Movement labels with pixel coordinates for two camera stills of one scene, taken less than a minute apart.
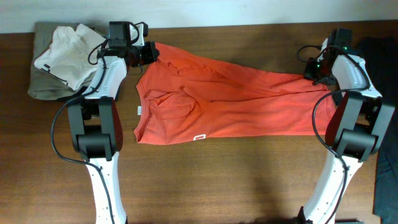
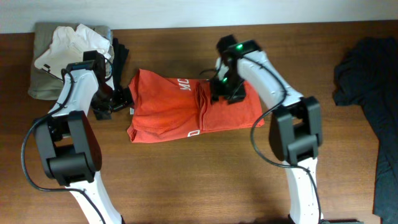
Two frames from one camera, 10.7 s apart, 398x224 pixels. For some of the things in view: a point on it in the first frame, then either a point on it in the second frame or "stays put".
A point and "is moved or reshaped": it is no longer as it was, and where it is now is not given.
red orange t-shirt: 180,98 is moved or reshaped
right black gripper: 310,73 -> 217,88
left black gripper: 152,52 -> 125,98
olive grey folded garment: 43,84 stays put
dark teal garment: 381,53 stays put
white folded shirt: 67,56 stays put
